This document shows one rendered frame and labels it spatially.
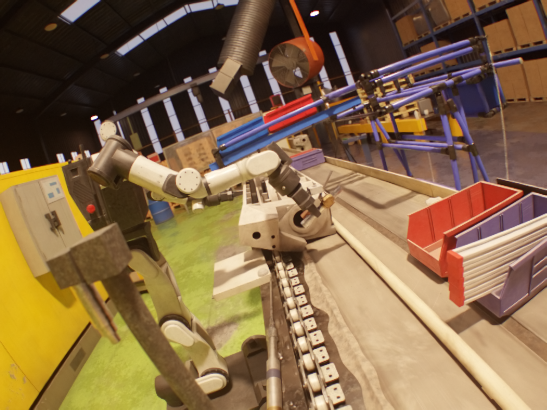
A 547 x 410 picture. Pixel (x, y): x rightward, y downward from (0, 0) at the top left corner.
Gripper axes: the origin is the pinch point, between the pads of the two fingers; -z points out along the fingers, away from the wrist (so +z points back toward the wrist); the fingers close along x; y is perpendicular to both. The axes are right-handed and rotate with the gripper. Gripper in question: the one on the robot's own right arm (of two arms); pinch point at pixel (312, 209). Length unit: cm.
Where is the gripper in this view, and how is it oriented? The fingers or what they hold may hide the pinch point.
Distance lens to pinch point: 103.5
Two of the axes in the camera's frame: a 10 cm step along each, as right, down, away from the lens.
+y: -7.1, 7.0, 0.9
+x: -1.0, -2.2, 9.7
